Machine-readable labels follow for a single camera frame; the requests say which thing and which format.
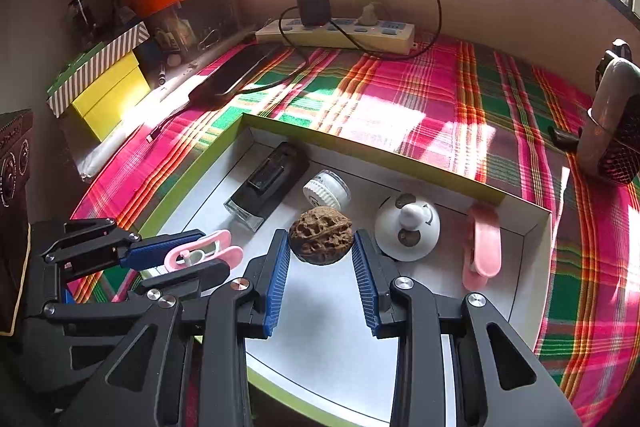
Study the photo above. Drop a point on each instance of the brown walnut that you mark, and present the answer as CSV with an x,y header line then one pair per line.
x,y
321,236

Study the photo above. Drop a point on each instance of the plaid pink green cloth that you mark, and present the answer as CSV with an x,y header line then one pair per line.
x,y
473,111

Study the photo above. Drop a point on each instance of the striped gift box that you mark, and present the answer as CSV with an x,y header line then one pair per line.
x,y
91,65

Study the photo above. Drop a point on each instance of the white plug in strip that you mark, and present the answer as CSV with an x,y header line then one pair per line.
x,y
369,15

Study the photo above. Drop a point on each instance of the pink clip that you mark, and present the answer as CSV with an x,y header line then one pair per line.
x,y
215,246
482,248

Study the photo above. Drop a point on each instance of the yellow box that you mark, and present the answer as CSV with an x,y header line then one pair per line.
x,y
111,96

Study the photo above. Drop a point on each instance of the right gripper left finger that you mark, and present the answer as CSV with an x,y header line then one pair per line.
x,y
144,381

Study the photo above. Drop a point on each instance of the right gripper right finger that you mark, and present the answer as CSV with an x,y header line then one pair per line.
x,y
459,362

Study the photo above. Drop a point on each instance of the green white cardboard box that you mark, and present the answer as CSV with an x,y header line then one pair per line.
x,y
323,359

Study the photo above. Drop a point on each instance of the small white ribbed jar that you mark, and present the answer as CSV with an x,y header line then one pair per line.
x,y
327,189

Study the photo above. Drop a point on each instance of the white round face toy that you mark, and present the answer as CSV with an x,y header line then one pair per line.
x,y
406,227

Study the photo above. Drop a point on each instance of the white power strip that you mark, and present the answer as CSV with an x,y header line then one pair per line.
x,y
385,36

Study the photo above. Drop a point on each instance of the black charger adapter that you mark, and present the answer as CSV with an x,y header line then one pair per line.
x,y
314,13

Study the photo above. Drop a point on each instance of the black smartphone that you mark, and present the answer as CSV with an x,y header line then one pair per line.
x,y
230,78

